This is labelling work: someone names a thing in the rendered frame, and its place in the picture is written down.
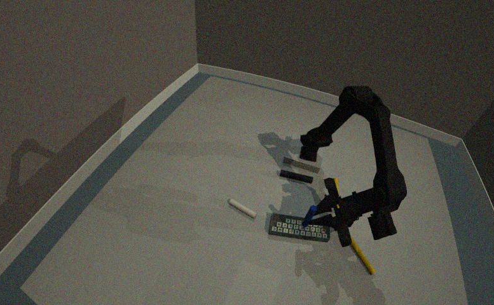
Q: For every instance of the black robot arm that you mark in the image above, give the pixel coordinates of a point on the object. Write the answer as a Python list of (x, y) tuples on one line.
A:
[(389, 188)]

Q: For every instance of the dark grey cylinder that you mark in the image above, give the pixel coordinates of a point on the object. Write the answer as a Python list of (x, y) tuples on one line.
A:
[(296, 176)]

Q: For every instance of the grey keyboard with white letter keys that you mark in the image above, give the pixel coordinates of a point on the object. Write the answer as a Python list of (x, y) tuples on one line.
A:
[(291, 226)]

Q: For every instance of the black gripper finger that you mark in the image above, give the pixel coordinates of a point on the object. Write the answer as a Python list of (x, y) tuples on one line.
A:
[(323, 206), (326, 220)]

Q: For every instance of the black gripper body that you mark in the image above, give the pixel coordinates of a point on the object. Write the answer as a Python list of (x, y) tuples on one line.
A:
[(350, 206)]

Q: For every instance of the blue stylus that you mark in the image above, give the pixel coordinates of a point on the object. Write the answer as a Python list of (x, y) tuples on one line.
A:
[(309, 215)]

